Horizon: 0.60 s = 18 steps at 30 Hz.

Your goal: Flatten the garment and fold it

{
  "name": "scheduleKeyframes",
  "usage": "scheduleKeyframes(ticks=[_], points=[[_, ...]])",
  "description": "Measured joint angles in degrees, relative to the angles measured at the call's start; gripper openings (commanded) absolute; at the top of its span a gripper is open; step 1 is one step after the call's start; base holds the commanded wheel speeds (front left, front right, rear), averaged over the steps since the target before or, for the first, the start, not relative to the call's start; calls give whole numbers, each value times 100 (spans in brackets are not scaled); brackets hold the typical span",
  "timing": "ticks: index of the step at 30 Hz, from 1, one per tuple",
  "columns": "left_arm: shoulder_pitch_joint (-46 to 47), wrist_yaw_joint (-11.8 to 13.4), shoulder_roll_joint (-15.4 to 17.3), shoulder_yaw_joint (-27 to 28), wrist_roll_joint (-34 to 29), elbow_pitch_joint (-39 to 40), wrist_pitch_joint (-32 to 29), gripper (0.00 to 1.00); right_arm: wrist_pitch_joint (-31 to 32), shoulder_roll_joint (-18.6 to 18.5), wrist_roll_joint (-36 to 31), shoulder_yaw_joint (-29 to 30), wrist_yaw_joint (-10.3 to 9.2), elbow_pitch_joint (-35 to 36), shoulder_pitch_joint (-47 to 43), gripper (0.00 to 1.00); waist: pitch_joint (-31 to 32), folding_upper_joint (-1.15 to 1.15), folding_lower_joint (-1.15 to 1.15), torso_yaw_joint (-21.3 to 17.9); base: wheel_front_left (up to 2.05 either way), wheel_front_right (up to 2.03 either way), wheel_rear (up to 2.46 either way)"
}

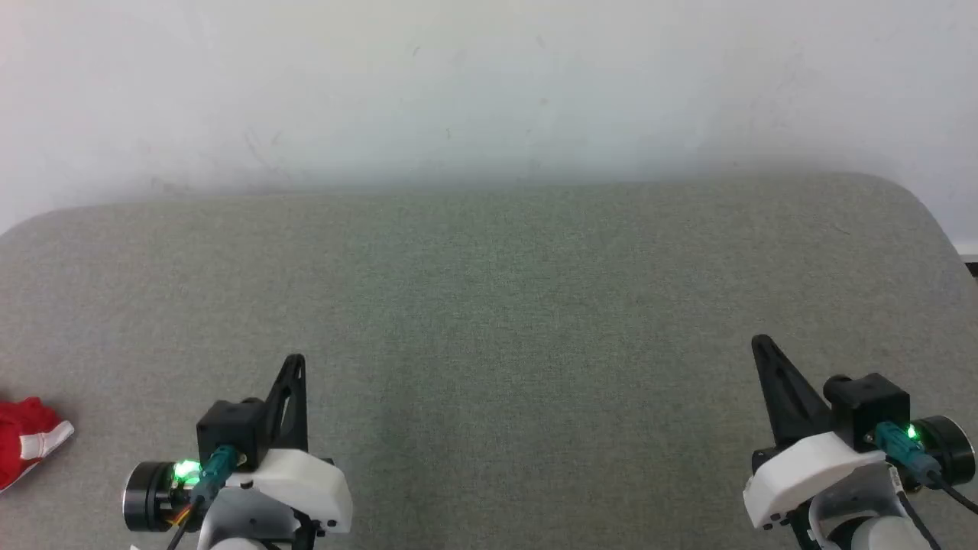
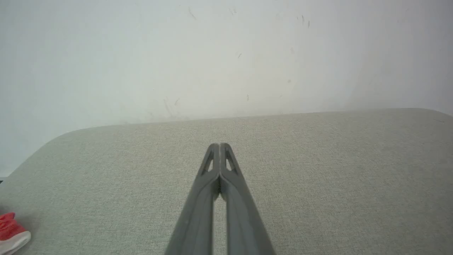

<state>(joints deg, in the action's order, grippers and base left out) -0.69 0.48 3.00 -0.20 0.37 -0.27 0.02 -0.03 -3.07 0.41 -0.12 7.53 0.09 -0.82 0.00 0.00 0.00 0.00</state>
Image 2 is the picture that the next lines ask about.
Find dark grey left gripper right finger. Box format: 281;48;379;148
219;143;277;255

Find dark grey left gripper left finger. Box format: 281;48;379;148
164;143;221;255

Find red shorts with white stripes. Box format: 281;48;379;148
0;212;31;255

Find grey fabric sofa cushion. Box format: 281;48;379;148
0;108;453;255

